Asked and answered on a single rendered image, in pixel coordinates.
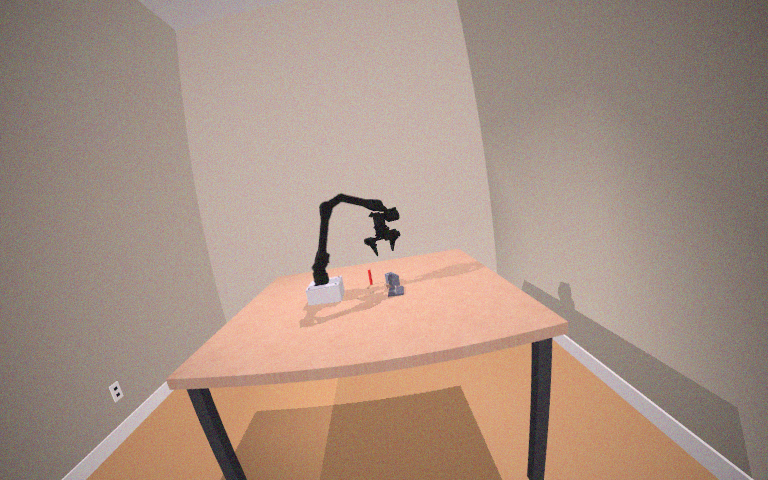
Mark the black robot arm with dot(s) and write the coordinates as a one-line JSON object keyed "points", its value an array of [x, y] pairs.
{"points": [[320, 275]]}

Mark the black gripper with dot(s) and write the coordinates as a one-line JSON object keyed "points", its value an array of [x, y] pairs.
{"points": [[371, 241]]}

